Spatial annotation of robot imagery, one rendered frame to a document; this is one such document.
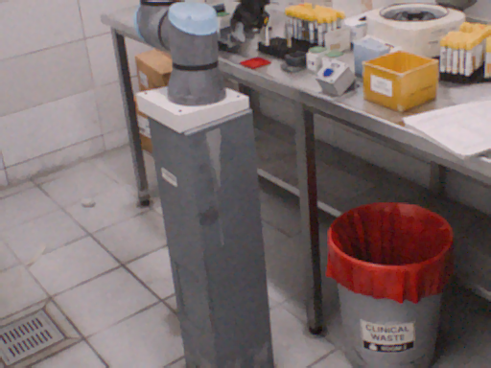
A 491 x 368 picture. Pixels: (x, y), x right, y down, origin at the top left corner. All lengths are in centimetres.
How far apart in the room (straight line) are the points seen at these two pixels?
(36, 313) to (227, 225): 104
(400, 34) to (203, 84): 60
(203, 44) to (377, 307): 87
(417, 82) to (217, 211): 60
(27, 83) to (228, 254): 185
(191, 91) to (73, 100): 194
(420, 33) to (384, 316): 79
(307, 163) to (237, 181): 28
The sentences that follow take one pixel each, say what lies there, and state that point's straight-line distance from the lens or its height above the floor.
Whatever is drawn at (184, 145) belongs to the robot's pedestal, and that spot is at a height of 84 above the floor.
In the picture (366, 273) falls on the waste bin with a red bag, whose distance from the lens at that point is 196.
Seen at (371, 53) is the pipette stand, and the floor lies 96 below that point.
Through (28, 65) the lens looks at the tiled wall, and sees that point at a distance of 351.
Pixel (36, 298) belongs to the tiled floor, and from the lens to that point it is 279.
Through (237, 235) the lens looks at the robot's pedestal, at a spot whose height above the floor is 54.
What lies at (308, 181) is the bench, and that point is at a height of 57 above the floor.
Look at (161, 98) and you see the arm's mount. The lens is 182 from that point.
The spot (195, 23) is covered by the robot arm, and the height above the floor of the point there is 112.
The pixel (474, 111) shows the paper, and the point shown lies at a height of 89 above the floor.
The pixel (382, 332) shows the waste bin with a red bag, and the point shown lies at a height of 20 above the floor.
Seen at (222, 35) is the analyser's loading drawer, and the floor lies 92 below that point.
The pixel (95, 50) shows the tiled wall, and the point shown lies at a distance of 363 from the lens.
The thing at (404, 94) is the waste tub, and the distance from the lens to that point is 173.
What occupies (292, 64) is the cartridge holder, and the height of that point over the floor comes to 89.
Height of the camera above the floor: 157
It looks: 25 degrees down
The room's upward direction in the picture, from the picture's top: 5 degrees counter-clockwise
